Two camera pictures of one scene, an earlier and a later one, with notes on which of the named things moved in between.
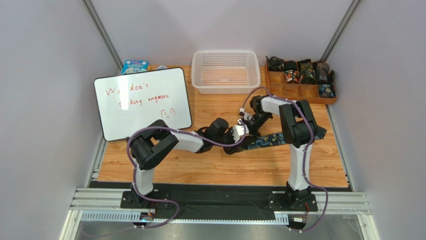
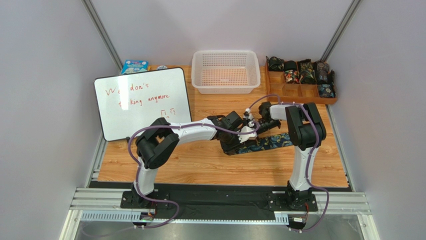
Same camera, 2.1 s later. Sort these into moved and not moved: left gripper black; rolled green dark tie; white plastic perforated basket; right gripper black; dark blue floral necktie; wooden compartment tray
Moved: dark blue floral necktie; right gripper black
Not moved: wooden compartment tray; left gripper black; white plastic perforated basket; rolled green dark tie
